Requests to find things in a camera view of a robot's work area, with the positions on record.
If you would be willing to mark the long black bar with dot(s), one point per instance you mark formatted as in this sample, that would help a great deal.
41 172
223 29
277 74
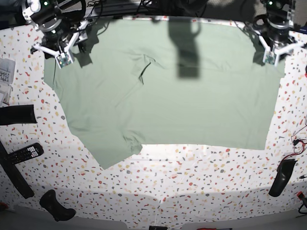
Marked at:
14 175

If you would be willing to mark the black curved handle right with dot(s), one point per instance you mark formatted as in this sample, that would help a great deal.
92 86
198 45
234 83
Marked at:
284 173

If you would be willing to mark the black curved handle left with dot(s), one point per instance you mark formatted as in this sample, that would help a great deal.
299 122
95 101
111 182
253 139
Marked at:
18 114

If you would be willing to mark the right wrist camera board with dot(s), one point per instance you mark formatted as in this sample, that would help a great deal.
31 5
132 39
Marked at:
63 60

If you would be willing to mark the black curved handle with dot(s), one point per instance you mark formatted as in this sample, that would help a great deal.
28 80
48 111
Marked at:
284 173
18 114

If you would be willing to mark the light green T-shirt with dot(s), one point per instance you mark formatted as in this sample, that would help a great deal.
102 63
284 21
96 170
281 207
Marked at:
169 82

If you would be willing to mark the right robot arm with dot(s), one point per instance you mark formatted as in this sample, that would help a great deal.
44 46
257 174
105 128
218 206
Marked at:
38 12

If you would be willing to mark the black game controller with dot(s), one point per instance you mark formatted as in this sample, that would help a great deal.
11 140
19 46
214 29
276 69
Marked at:
49 202

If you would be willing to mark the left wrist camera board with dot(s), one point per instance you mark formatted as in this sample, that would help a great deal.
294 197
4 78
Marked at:
269 57

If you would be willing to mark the small black box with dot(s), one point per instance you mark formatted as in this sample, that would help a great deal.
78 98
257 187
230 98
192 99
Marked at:
157 228

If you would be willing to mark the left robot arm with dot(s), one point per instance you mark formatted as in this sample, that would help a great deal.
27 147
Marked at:
281 8

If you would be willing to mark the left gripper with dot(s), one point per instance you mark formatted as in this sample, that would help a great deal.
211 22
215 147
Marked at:
273 34

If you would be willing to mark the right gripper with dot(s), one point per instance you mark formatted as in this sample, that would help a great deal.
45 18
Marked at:
60 36

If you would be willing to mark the black TV remote control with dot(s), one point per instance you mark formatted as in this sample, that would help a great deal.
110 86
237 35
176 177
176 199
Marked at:
26 153

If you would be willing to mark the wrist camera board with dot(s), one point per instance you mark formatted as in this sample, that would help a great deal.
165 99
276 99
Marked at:
63 60
269 57

